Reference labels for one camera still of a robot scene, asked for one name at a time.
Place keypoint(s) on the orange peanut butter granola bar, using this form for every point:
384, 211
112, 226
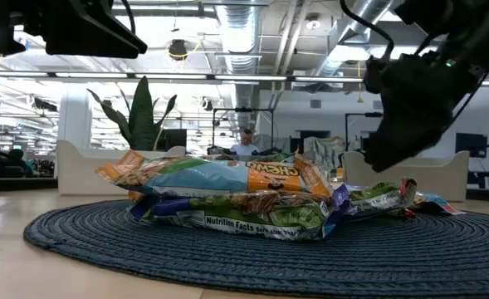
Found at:
211, 176

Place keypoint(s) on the grey plastic bin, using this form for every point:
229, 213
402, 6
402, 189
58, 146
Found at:
418, 178

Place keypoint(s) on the black camera rig frame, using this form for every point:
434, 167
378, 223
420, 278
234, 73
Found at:
362, 114
244, 110

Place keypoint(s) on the purple wrapper granola bar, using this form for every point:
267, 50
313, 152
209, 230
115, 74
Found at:
248, 212

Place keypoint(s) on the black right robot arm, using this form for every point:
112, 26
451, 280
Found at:
476, 25

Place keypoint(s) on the black computer monitor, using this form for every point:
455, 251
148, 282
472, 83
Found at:
175, 139
471, 145

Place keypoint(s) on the person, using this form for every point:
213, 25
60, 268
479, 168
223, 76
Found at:
244, 146
16, 160

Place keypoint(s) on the grey covered equipment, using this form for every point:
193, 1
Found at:
323, 149

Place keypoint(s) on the round dark blue woven mat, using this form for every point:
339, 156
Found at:
244, 266

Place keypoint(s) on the red chocolate chip granola bar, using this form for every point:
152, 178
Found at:
377, 197
435, 203

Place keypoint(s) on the silver ceiling air duct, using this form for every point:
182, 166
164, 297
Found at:
242, 41
360, 21

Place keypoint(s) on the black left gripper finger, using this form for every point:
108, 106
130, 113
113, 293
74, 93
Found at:
94, 37

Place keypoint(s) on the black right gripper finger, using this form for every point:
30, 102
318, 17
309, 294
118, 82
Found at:
393, 145

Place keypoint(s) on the green snake plant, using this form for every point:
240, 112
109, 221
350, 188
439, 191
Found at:
142, 120

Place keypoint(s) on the long ceiling light strip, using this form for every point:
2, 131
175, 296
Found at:
169, 76

